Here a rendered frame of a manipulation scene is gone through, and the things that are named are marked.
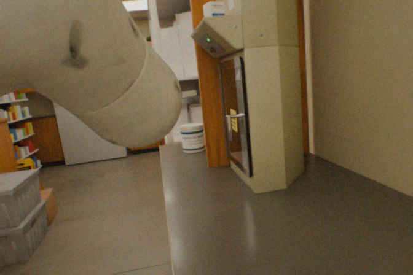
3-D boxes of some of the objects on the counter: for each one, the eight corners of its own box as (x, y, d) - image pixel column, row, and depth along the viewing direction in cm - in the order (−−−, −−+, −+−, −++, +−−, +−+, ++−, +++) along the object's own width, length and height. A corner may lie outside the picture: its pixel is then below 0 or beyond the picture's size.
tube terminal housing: (284, 159, 134) (273, -25, 119) (324, 182, 103) (317, -64, 88) (230, 167, 130) (213, -22, 116) (255, 194, 99) (235, -61, 84)
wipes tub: (203, 146, 177) (200, 121, 174) (207, 151, 164) (204, 124, 162) (181, 149, 175) (178, 124, 172) (184, 154, 163) (180, 127, 160)
